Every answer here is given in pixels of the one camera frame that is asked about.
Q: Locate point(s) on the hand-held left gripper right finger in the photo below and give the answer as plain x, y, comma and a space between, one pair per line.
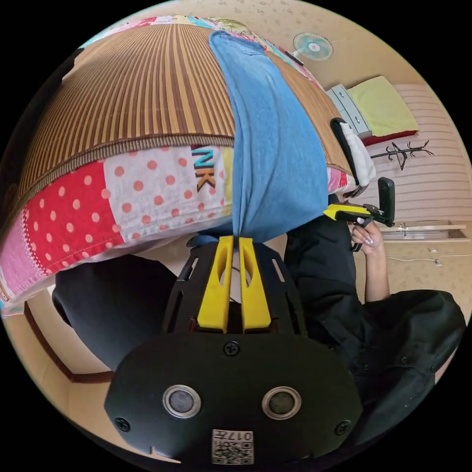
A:
254, 306

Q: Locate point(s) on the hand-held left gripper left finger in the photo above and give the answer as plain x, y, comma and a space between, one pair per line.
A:
213, 302

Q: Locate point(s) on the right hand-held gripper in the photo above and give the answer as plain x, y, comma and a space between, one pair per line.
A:
363, 217

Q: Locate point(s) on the light blue jeans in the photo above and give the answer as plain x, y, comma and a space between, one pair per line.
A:
273, 147

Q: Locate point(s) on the person's right forearm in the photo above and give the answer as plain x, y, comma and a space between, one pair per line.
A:
377, 276

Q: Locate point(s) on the person's right hand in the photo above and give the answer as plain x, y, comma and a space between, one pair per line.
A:
370, 239

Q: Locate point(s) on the black coat rack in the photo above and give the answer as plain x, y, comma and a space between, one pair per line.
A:
402, 152

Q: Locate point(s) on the person's body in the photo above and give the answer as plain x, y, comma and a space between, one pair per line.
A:
354, 332

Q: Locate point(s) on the grey cupboard with yellow blanket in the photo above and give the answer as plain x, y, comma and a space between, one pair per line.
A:
380, 107

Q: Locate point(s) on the bed with striped woven mat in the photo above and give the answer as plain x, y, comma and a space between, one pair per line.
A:
121, 110

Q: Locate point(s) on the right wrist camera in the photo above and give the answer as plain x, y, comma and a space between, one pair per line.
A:
386, 195

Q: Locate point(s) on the teal wall fan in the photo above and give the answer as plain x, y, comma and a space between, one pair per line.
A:
312, 46

